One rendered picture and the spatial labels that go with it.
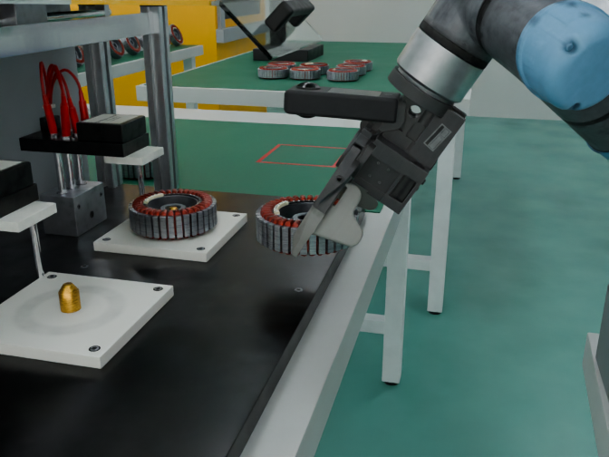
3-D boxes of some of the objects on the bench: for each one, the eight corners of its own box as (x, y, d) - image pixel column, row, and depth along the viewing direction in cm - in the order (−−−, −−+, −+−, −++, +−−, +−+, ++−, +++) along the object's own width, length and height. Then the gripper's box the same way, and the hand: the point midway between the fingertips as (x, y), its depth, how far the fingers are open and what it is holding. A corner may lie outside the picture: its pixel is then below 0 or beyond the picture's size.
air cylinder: (108, 218, 95) (103, 180, 93) (78, 237, 88) (73, 197, 86) (75, 216, 96) (71, 178, 94) (44, 233, 90) (38, 193, 88)
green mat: (417, 131, 160) (417, 131, 160) (380, 213, 104) (380, 211, 104) (63, 113, 181) (63, 112, 181) (-122, 172, 126) (-123, 171, 126)
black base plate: (364, 216, 103) (365, 202, 102) (204, 526, 45) (202, 499, 44) (88, 193, 114) (86, 180, 113) (-332, 419, 55) (-341, 395, 55)
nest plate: (174, 295, 72) (173, 285, 72) (101, 369, 58) (99, 356, 58) (50, 280, 76) (48, 270, 75) (-46, 347, 62) (-49, 335, 61)
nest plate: (247, 221, 94) (246, 212, 94) (207, 262, 80) (206, 253, 80) (149, 212, 98) (148, 204, 97) (93, 250, 84) (92, 241, 83)
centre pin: (84, 305, 67) (82, 280, 66) (73, 314, 65) (71, 288, 65) (67, 303, 68) (64, 278, 67) (56, 312, 66) (53, 286, 65)
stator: (232, 218, 91) (231, 192, 90) (188, 247, 82) (187, 218, 80) (162, 209, 95) (159, 183, 94) (112, 234, 86) (109, 207, 84)
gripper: (465, 133, 58) (341, 302, 66) (469, 100, 75) (370, 238, 83) (381, 77, 58) (267, 253, 66) (405, 56, 75) (312, 199, 83)
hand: (304, 228), depth 75 cm, fingers closed on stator, 13 cm apart
